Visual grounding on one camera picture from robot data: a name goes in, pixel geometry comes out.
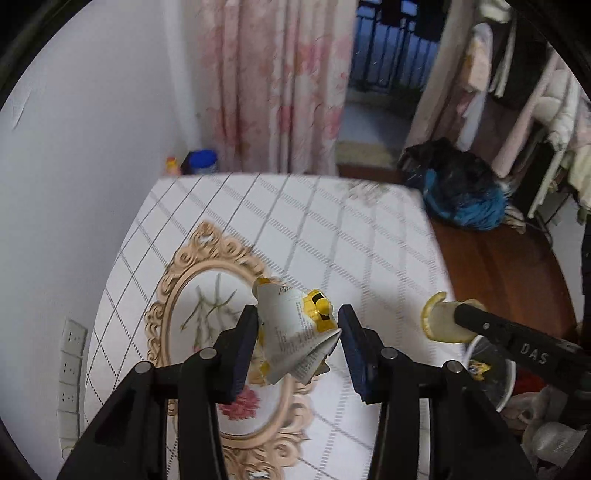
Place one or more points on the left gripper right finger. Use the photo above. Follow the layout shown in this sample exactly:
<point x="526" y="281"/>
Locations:
<point x="468" y="437"/>

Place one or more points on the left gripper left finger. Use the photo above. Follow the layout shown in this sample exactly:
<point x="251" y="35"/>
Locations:
<point x="127" y="437"/>

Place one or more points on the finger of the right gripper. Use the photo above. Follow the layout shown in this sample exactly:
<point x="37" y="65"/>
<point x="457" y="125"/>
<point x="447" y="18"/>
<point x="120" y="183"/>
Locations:
<point x="559" y="362"/>

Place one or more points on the orange peel piece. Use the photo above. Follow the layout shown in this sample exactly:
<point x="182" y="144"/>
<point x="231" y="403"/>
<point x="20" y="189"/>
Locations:
<point x="438" y="323"/>

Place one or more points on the yellow orange box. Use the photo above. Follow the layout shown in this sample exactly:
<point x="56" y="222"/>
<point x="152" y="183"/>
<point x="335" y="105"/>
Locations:
<point x="297" y="331"/>

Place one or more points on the yellow wrapper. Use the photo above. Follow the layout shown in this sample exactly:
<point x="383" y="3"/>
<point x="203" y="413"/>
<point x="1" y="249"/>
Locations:
<point x="478" y="369"/>

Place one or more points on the white round trash bin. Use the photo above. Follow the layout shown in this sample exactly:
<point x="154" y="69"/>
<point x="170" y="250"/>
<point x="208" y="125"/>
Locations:
<point x="499" y="382"/>

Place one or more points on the white patterned tablecloth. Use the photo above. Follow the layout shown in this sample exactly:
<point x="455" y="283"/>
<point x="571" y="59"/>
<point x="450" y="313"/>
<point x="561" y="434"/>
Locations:
<point x="201" y="248"/>

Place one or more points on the blue lidded container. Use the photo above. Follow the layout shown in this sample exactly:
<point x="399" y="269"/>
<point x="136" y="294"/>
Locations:
<point x="199" y="162"/>

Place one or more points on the hanging clothes rack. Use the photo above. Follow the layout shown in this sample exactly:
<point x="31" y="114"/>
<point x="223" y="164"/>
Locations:
<point x="501" y="91"/>

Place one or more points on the pink floral curtain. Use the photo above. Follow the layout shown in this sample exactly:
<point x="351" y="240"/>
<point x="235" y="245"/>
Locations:
<point x="271" y="81"/>

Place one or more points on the white wall power strip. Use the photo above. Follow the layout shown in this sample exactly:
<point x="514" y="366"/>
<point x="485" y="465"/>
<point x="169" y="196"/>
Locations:
<point x="72" y="346"/>

